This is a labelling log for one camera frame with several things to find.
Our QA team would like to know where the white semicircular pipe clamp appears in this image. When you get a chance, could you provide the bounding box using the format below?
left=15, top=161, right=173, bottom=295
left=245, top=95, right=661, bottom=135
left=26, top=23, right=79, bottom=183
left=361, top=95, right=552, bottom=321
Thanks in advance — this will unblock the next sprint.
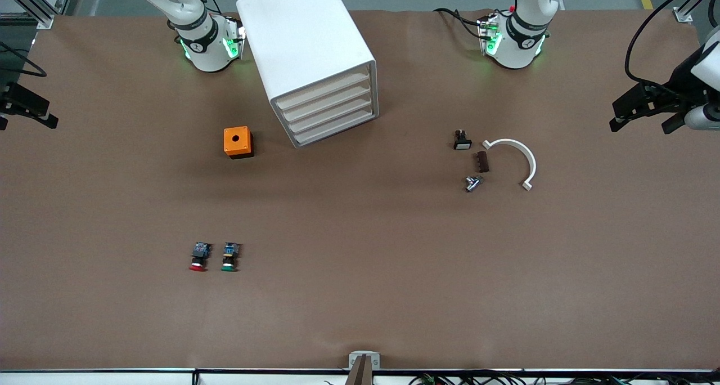
left=482, top=138, right=537, bottom=192

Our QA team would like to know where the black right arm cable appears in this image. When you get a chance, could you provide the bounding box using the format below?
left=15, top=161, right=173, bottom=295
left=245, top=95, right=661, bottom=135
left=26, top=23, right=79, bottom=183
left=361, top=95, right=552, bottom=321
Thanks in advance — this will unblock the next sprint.
left=0, top=41, right=47, bottom=78

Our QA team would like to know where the orange box with hole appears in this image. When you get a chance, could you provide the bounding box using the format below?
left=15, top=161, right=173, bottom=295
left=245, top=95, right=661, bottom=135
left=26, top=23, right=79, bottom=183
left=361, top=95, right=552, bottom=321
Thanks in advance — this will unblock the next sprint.
left=223, top=126, right=254, bottom=160

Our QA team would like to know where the red mushroom push button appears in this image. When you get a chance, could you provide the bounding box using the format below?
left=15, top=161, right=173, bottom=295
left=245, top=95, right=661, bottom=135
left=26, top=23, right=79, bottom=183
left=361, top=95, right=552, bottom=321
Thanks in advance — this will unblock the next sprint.
left=189, top=241, right=213, bottom=272

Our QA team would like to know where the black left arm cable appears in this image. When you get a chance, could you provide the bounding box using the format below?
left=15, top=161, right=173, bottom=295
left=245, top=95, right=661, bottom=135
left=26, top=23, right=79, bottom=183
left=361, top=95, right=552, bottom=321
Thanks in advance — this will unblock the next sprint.
left=624, top=0, right=720, bottom=90

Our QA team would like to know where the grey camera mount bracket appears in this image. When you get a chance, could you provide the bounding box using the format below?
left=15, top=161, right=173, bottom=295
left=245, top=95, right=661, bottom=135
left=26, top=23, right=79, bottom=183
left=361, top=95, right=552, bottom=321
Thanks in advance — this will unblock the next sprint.
left=348, top=351, right=381, bottom=385

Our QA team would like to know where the black arm base cable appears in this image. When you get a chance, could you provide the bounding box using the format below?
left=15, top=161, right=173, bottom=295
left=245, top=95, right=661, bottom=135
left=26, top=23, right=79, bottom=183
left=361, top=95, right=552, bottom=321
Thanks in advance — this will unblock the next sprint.
left=433, top=7, right=491, bottom=39

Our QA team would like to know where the green mushroom push button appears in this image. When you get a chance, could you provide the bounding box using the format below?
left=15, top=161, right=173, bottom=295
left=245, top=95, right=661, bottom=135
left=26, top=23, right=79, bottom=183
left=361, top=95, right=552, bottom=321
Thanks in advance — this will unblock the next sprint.
left=220, top=241, right=242, bottom=273

